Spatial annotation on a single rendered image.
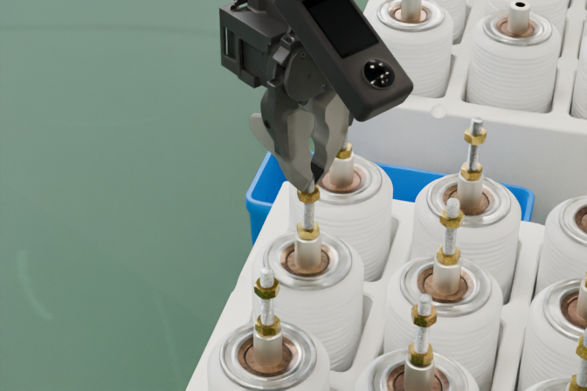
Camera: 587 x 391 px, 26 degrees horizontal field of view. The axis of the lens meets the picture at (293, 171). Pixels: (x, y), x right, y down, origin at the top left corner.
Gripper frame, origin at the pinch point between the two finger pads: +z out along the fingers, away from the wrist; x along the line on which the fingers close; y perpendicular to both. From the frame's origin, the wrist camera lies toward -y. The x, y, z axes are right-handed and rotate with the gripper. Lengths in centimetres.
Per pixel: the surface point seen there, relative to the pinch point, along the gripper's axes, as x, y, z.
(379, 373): 4.6, -12.9, 9.0
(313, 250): 0.4, -0.3, 7.2
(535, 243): -23.6, -5.2, 16.3
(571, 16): -60, 20, 16
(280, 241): 0.3, 3.9, 9.0
